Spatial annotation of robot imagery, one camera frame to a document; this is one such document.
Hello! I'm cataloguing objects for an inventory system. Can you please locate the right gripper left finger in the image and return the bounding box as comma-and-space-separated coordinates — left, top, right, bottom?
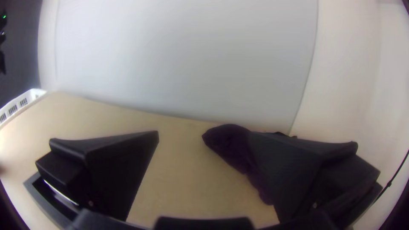
35, 130, 160, 222

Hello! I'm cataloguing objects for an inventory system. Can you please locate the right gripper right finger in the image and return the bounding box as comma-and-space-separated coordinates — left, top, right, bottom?
248, 131, 383, 226

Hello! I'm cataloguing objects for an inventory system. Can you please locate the white laundry basket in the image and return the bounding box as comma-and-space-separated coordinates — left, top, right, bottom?
0, 88, 47, 128

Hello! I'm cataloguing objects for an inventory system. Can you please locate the black cable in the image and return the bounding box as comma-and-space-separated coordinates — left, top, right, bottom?
374, 149, 409, 204

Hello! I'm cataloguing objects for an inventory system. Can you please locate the pile of dark folded clothes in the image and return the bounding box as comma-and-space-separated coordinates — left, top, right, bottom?
202, 124, 298, 206

